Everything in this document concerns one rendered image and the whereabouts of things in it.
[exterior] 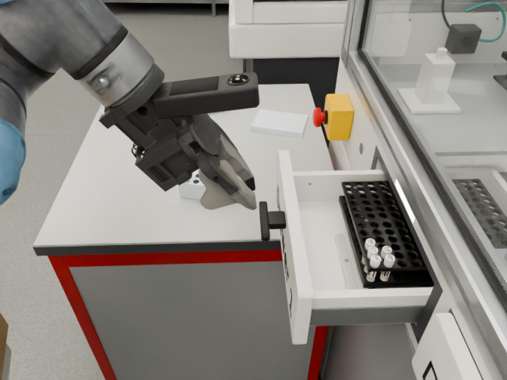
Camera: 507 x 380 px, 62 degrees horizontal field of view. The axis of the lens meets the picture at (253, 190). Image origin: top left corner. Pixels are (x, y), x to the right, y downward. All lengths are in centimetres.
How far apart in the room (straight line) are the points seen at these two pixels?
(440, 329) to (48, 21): 49
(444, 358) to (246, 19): 103
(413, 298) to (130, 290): 57
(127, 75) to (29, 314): 141
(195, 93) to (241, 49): 87
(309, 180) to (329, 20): 70
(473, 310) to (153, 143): 38
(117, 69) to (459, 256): 39
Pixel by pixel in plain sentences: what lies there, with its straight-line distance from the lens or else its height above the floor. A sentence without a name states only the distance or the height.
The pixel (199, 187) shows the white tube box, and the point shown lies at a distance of 84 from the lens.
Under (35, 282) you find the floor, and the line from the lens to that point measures 187.
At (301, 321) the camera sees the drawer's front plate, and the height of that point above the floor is 88.
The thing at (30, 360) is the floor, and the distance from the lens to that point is 167.
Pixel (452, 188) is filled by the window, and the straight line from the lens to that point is 54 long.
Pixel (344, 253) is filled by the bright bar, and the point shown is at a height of 85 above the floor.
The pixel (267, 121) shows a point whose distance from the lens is 107.
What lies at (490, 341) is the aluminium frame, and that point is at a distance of 46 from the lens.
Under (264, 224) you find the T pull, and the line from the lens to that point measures 59.
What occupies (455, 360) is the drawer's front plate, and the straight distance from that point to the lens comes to 49.
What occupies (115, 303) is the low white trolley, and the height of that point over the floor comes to 56.
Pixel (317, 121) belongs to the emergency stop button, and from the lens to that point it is 88.
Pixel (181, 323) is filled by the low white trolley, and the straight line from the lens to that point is 101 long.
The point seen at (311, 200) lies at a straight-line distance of 74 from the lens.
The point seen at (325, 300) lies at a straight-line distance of 54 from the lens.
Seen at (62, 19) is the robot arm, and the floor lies 120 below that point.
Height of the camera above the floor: 133
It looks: 40 degrees down
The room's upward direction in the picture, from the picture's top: straight up
